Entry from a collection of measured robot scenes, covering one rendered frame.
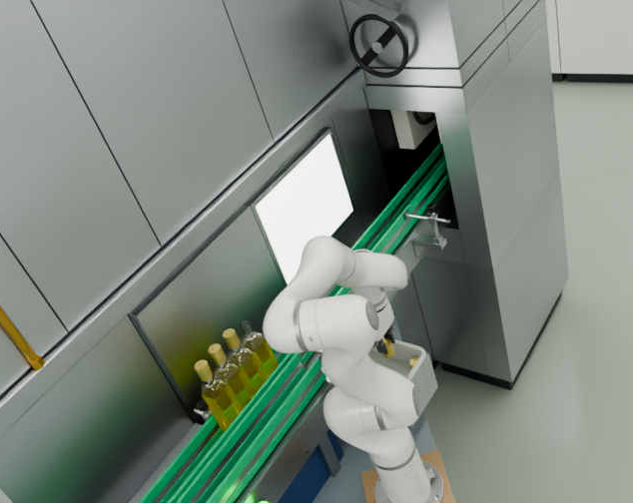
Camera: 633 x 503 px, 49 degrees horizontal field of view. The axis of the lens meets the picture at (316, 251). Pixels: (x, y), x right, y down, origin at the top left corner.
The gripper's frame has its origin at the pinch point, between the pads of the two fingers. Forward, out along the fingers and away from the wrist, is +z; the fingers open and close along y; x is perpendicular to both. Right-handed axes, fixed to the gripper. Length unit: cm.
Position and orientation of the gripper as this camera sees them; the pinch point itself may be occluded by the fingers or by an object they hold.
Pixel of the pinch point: (384, 342)
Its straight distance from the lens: 196.7
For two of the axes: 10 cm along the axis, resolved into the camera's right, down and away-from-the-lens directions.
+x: 8.0, 1.7, -5.8
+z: 2.8, 7.6, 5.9
